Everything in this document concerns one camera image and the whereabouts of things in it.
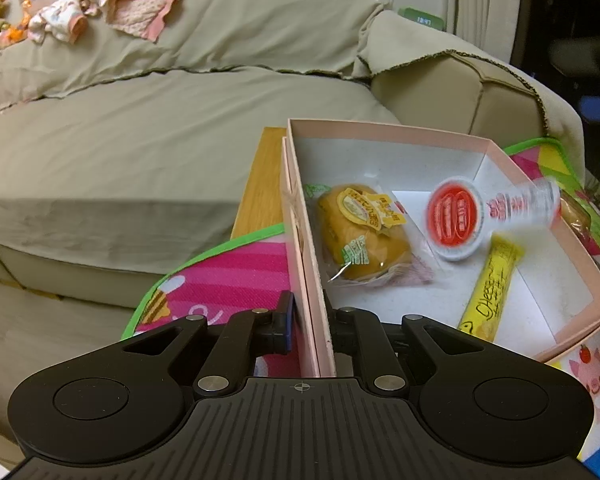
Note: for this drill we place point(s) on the green digital clock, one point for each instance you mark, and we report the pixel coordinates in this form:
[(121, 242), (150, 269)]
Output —
[(422, 19)]

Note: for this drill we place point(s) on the yellow cheese stick packet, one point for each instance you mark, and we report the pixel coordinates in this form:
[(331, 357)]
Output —
[(490, 290)]

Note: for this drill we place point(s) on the beige curtain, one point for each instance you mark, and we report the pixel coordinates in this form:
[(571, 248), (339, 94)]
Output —
[(485, 5)]

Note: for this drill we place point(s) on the black chair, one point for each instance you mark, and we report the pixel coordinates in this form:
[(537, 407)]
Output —
[(585, 55)]

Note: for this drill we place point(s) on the pink quilted garment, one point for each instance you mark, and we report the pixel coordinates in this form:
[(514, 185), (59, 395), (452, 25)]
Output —
[(135, 12)]

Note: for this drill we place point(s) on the olive sofa cover cloth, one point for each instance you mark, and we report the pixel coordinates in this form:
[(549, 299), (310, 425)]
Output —
[(130, 160)]

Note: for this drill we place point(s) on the pink box lid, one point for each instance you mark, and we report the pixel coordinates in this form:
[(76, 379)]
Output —
[(299, 285)]

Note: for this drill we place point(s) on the red lidded clear bottle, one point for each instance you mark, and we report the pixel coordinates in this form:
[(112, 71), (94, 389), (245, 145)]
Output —
[(452, 217)]

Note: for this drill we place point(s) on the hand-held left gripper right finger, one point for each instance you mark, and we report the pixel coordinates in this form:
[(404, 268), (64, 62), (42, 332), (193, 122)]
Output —
[(345, 332)]

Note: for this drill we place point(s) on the wooden table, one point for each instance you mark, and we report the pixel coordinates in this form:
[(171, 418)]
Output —
[(262, 185)]

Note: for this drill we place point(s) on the packaged orange bun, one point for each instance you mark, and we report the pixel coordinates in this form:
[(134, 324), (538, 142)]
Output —
[(365, 245)]

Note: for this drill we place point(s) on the colourful cartoon play mat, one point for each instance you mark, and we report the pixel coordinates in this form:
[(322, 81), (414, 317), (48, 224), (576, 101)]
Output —
[(220, 280)]

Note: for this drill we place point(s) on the beige sofa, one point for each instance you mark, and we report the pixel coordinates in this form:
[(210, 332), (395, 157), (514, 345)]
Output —
[(505, 105)]

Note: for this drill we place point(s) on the white patterned baby clothes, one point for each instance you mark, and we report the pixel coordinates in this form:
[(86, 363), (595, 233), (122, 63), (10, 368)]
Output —
[(60, 12)]

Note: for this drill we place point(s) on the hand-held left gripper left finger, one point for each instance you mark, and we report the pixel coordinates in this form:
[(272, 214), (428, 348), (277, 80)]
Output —
[(287, 325)]

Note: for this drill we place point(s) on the pink cardboard box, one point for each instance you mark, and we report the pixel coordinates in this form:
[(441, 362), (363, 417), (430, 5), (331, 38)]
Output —
[(430, 136)]

